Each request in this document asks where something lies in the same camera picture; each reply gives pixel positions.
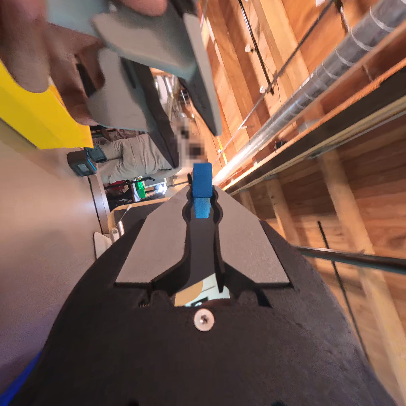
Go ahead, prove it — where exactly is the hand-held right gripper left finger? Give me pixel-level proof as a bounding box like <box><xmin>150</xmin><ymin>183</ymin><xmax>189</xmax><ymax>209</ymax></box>
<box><xmin>116</xmin><ymin>185</ymin><xmax>192</xmax><ymax>284</ymax></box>

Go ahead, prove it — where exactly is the metal bar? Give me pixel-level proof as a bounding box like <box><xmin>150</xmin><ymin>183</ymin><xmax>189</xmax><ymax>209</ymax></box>
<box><xmin>292</xmin><ymin>246</ymin><xmax>406</xmax><ymax>275</ymax></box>

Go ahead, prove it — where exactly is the person's left hand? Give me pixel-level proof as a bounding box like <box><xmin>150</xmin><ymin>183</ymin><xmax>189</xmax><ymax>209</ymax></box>
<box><xmin>0</xmin><ymin>0</ymin><xmax>169</xmax><ymax>126</ymax></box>

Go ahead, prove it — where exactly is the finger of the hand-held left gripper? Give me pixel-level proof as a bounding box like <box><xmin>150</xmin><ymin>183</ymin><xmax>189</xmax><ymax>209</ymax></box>
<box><xmin>179</xmin><ymin>13</ymin><xmax>222</xmax><ymax>137</ymax></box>
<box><xmin>122</xmin><ymin>59</ymin><xmax>180</xmax><ymax>169</ymax></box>

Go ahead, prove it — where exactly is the black flat pad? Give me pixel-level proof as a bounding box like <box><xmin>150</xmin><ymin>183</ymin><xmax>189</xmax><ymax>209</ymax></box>
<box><xmin>89</xmin><ymin>174</ymin><xmax>110</xmax><ymax>233</ymax></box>

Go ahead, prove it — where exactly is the blue block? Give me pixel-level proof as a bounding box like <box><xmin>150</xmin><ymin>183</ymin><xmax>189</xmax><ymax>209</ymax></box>
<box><xmin>192</xmin><ymin>162</ymin><xmax>213</xmax><ymax>219</ymax></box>

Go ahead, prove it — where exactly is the silver ventilation duct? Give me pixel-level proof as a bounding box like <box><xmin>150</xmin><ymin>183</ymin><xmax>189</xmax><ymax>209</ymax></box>
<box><xmin>213</xmin><ymin>0</ymin><xmax>406</xmax><ymax>186</ymax></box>

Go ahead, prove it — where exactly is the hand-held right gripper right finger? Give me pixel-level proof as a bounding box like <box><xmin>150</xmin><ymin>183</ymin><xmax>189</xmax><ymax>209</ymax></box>
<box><xmin>213</xmin><ymin>185</ymin><xmax>291</xmax><ymax>293</ymax></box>

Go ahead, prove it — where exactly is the blue plastic bin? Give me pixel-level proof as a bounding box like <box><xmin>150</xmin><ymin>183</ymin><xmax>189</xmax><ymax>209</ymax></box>
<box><xmin>0</xmin><ymin>350</ymin><xmax>42</xmax><ymax>406</ymax></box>

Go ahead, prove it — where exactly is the black charger case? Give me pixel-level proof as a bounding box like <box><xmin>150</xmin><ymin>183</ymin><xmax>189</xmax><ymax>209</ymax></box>
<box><xmin>67</xmin><ymin>145</ymin><xmax>108</xmax><ymax>176</ymax></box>

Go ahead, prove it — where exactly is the yellow plastic bin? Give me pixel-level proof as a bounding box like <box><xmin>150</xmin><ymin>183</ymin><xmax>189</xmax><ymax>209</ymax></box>
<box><xmin>0</xmin><ymin>60</ymin><xmax>94</xmax><ymax>150</ymax></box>

